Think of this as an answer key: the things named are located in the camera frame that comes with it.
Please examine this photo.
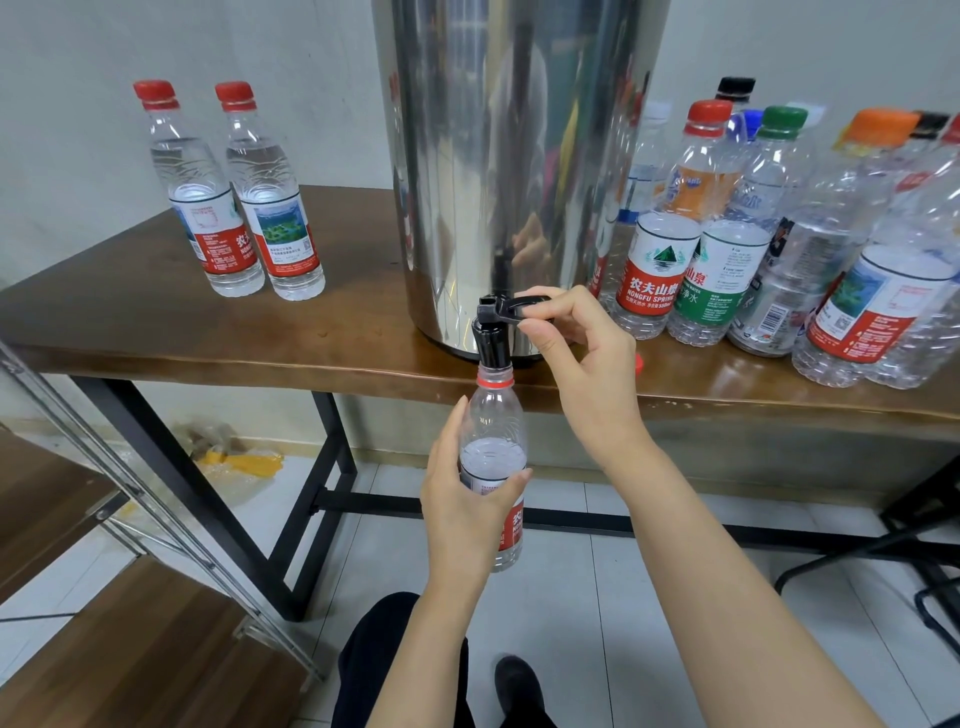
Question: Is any yellow debris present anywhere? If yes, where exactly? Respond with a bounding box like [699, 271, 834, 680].
[202, 447, 287, 482]

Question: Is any person's black trouser leg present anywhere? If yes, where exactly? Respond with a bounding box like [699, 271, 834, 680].
[330, 591, 474, 728]

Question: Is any wooden metal shelf rack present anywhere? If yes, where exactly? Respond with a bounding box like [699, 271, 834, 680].
[0, 337, 324, 728]

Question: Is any green red label plastic bottle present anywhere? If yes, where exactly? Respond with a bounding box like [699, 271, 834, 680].
[214, 81, 327, 303]

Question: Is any wooden stool with black frame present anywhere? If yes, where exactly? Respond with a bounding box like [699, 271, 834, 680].
[772, 457, 960, 677]

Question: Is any cluster of plastic bottles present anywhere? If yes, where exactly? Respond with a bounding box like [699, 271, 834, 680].
[592, 76, 960, 392]

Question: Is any stainless steel water dispenser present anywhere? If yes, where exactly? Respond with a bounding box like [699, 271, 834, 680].
[370, 0, 672, 369]

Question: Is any person's left hand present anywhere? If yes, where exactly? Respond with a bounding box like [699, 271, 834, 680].
[420, 396, 534, 594]

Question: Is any person's black shoe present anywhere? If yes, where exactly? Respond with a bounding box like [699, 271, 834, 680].
[495, 654, 557, 728]

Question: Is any black metal table frame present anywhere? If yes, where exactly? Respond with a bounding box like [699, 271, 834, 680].
[67, 375, 960, 624]

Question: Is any red label plastic water bottle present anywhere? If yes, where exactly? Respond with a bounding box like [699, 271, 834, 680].
[132, 79, 267, 299]
[457, 364, 530, 572]

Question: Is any person's right hand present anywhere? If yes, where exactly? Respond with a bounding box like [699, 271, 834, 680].
[514, 285, 650, 470]

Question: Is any person's right forearm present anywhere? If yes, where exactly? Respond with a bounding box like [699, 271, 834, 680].
[600, 435, 887, 728]

